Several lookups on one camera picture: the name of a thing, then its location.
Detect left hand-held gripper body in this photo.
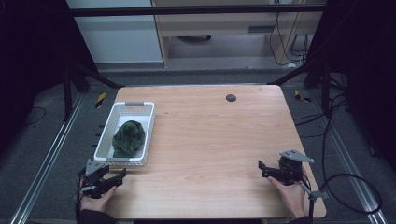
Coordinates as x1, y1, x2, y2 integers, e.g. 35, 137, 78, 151
80, 159, 110, 200

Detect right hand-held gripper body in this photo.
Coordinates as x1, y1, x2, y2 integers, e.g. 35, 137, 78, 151
277, 148, 316, 187

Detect person's left hand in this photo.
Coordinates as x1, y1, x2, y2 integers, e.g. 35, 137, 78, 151
79, 185, 118, 214

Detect person's right hand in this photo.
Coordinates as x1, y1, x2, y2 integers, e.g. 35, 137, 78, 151
267, 175, 307, 219

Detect white perforated plastic basket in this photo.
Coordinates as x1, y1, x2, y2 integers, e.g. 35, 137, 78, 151
93, 101, 156, 167

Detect grey clamp on black rod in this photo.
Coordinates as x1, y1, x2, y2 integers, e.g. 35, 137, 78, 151
299, 180, 331, 224

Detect dark green cloth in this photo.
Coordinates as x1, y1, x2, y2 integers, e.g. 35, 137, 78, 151
111, 119, 147, 159

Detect yellow black tape strip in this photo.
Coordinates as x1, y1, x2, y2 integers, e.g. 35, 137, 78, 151
94, 91, 107, 109
293, 89, 312, 104

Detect black metal stand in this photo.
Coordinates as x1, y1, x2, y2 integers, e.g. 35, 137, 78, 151
61, 57, 125, 123
268, 57, 333, 117

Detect white cabinet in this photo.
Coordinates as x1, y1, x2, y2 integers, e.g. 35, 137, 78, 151
65, 0, 163, 65

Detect light wooden desk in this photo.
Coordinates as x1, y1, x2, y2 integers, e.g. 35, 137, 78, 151
150, 0, 329, 68

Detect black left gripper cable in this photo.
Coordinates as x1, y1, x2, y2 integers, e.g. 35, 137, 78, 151
74, 167, 88, 220

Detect aluminium floor rail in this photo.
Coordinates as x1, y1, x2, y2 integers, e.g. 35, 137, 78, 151
8, 92, 86, 224
310, 89, 389, 224

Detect black floor cables bundle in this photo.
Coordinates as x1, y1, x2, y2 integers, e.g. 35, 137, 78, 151
293, 73, 351, 139

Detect thin black floor cable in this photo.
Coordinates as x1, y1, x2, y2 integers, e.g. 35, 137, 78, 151
25, 105, 48, 126

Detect looped black floor cable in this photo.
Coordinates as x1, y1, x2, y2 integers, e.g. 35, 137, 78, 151
319, 118, 384, 216

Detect black cables under desk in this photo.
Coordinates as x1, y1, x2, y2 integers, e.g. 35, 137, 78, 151
268, 11, 310, 68

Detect black horizontal frame bar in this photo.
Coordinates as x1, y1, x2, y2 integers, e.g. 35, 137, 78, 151
66, 5, 329, 18

